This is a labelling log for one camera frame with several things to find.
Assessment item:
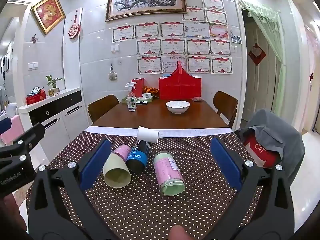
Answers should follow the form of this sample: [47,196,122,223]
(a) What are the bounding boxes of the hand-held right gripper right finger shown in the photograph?
[211,137,293,221]

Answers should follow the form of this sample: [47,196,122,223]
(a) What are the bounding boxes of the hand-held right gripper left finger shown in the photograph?
[28,139,112,221]

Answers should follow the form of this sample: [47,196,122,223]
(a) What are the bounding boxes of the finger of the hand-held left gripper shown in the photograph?
[0,117,13,134]
[0,122,46,161]

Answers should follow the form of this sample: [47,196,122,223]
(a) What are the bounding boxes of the tapered pink green cup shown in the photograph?
[103,144,132,188]

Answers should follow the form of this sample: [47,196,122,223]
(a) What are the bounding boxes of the black blue cup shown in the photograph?
[126,140,150,173]

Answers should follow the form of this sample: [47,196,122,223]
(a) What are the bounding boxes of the cylindrical pink green cup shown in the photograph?
[153,151,186,197]

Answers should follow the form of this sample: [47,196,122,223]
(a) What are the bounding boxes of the white paper cup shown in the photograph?
[137,126,160,143]

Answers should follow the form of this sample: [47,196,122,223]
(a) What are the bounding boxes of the person's left forearm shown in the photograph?
[0,194,27,233]

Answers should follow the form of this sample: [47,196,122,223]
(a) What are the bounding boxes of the person's right hand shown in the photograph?
[169,226,191,240]

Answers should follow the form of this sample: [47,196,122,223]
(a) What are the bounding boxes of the pink towel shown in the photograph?
[0,115,25,145]

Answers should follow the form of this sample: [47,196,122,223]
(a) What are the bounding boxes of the red printed cloth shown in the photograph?
[244,130,279,168]

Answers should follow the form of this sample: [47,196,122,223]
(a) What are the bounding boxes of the red tin box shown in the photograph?
[25,92,47,105]

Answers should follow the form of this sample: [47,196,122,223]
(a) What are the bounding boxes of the white cloth strip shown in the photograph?
[83,126,234,138]

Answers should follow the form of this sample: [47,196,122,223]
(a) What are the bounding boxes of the white black sideboard cabinet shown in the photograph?
[18,87,84,165]

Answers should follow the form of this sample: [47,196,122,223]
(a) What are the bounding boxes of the black white patterned pouch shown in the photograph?
[27,86,45,97]

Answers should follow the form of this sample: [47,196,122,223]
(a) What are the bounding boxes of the small potted plant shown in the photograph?
[46,75,64,97]

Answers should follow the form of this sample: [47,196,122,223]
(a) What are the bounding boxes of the brown wooden chair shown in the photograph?
[213,91,238,128]
[87,94,120,123]

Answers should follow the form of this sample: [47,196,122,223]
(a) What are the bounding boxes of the brown polka dot tablecloth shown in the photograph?
[26,130,265,240]

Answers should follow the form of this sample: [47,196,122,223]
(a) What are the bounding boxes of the grey jacket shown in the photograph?
[234,109,305,188]

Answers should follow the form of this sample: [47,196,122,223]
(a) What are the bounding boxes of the flat green box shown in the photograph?
[122,94,153,105]

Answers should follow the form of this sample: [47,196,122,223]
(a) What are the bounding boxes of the white bowl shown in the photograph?
[166,100,190,114]

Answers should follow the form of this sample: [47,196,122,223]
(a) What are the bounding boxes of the clear spray bottle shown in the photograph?
[125,82,138,112]

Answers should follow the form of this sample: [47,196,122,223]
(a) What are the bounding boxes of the wooden dining table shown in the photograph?
[90,98,230,130]

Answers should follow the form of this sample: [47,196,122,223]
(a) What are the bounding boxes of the white door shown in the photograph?
[242,27,278,125]

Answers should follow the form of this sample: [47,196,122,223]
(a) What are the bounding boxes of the large red gift bag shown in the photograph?
[158,60,202,100]

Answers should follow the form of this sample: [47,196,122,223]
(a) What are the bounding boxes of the small red box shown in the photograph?
[131,78,145,97]

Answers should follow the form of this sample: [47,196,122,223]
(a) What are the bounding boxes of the orange snack packets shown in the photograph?
[142,86,160,98]

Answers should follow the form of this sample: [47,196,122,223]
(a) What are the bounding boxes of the red diamond door decoration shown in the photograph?
[248,42,267,66]

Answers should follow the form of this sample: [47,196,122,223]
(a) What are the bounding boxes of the round red hanging ornament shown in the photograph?
[68,10,80,39]

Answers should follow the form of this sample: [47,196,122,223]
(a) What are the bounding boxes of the green door curtain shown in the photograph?
[237,0,287,115]

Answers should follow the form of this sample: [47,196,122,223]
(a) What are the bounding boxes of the framed red gold picture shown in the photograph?
[31,0,66,35]

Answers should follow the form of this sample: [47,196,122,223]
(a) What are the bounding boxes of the framed plum blossom painting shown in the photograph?
[105,0,188,22]

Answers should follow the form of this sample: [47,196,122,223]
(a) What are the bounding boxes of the group of wall certificates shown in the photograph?
[112,0,233,75]

